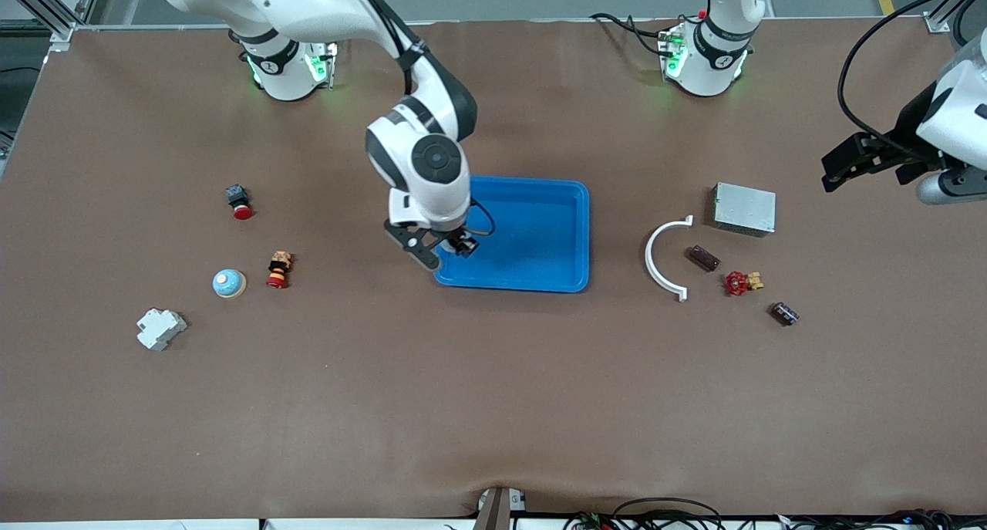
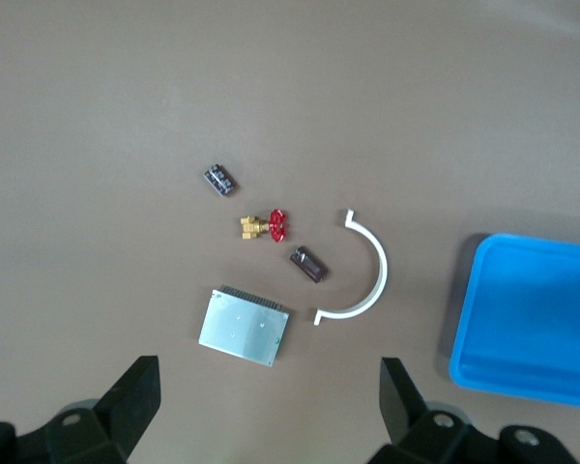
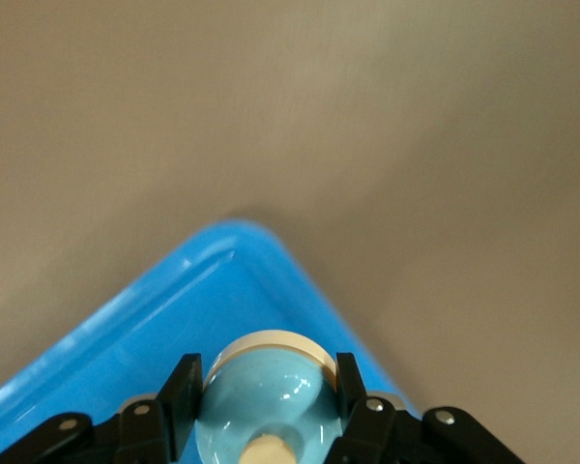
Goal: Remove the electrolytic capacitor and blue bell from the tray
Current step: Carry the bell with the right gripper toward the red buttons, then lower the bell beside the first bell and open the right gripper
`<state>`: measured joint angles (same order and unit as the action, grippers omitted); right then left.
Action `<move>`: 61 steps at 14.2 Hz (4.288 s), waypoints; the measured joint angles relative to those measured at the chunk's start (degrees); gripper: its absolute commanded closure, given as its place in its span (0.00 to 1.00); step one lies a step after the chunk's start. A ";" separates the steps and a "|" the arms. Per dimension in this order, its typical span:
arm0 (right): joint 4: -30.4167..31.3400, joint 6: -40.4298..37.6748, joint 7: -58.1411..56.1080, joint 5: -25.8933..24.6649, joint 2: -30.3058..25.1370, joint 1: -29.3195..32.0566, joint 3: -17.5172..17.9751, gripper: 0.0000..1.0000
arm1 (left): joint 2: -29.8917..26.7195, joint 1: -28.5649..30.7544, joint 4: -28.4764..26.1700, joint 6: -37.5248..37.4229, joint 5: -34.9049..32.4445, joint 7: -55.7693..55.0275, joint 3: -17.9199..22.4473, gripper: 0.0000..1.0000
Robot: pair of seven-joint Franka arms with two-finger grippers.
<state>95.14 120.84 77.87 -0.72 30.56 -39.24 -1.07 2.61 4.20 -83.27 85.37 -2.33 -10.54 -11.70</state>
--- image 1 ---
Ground blue plastic tray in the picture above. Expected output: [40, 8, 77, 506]
[432, 177, 591, 294]

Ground red and yellow push button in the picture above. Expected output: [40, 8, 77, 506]
[266, 251, 294, 289]

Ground grey metal box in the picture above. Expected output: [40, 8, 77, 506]
[711, 181, 777, 238]

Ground red button with black base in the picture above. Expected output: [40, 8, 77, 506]
[225, 184, 254, 221]

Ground white curved pipe clamp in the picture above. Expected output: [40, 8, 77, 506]
[644, 215, 694, 303]

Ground white circuit breaker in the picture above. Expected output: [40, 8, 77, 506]
[136, 308, 188, 352]

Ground aluminium frame profile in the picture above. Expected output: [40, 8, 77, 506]
[924, 0, 974, 34]
[0, 0, 105, 52]

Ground red handled brass valve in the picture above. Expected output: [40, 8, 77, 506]
[723, 270, 765, 297]

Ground black base cables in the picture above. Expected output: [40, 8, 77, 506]
[590, 12, 672, 56]

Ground black cable loop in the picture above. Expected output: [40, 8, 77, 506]
[611, 498, 726, 530]

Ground tangled cable bundle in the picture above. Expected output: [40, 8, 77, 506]
[783, 509, 987, 530]

